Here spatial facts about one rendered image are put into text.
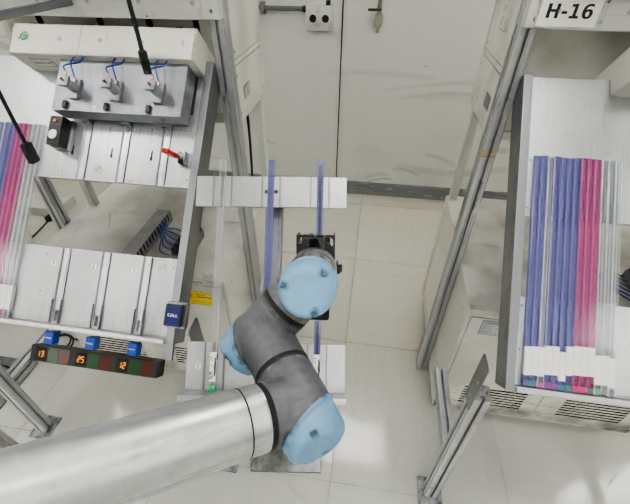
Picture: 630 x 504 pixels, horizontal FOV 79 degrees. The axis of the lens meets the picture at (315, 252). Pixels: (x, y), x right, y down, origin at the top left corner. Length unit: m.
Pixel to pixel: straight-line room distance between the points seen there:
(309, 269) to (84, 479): 0.29
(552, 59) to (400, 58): 1.39
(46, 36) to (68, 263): 0.57
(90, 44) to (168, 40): 0.20
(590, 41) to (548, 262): 0.58
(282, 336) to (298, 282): 0.08
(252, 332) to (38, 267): 0.78
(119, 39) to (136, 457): 0.97
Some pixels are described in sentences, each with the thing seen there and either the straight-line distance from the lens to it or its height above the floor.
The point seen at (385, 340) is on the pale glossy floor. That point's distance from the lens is 1.86.
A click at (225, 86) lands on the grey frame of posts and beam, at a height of 1.15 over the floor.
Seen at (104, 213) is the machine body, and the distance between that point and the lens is 1.72.
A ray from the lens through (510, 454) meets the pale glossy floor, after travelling 1.74.
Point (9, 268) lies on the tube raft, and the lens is 1.24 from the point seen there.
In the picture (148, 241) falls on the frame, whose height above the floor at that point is 0.65.
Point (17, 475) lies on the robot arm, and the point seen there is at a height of 1.14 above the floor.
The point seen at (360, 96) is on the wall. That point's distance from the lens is 2.58.
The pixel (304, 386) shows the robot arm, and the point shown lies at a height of 1.06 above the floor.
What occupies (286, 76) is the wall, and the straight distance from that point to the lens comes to 2.61.
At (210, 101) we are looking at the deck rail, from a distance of 1.08.
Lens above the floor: 1.46
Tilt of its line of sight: 40 degrees down
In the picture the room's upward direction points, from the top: straight up
